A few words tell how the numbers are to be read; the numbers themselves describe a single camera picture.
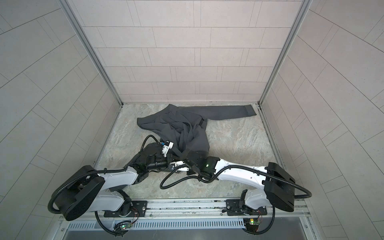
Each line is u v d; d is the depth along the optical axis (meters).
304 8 0.71
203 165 0.57
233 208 0.71
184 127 0.95
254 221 0.68
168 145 0.76
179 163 0.67
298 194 0.42
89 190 0.42
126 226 0.64
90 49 0.85
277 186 0.40
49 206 0.38
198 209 0.72
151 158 0.66
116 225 0.69
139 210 0.71
